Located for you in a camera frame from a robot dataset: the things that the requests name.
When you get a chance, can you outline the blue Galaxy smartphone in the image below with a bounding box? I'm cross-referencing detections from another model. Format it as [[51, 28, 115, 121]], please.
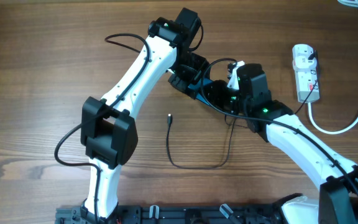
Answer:
[[187, 78, 213, 105]]

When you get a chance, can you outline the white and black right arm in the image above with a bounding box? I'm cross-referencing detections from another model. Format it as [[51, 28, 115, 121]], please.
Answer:
[[200, 58, 358, 223]]

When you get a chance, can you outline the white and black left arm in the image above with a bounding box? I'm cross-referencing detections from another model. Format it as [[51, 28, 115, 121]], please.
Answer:
[[54, 8, 208, 223]]

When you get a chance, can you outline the white power strip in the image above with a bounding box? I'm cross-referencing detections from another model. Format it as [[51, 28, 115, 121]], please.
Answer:
[[292, 44, 319, 103]]

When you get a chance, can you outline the black USB charging cable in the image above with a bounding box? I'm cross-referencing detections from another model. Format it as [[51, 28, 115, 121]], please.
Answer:
[[165, 49, 319, 170]]

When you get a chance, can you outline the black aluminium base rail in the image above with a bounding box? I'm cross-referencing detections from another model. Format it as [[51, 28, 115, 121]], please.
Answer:
[[55, 203, 287, 224]]

